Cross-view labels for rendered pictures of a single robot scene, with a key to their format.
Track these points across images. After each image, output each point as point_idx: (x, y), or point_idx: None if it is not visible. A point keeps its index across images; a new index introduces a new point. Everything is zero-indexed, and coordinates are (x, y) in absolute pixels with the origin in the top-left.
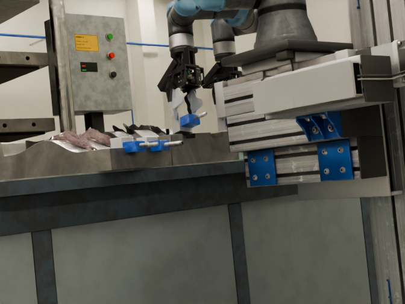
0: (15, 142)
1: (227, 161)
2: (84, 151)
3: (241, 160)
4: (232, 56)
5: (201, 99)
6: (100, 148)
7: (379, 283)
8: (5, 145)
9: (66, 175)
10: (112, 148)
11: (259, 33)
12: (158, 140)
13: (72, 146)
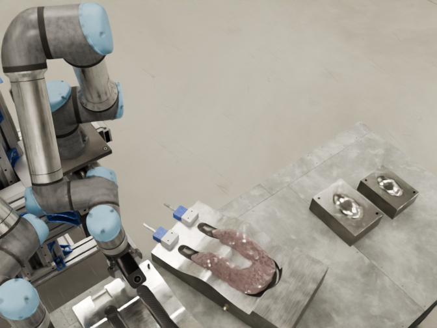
0: (287, 259)
1: (99, 282)
2: (219, 224)
3: (84, 292)
4: (105, 142)
5: (107, 259)
6: (209, 241)
7: (48, 249)
8: (292, 250)
9: (227, 203)
10: (196, 202)
11: (84, 129)
12: (161, 226)
13: (229, 225)
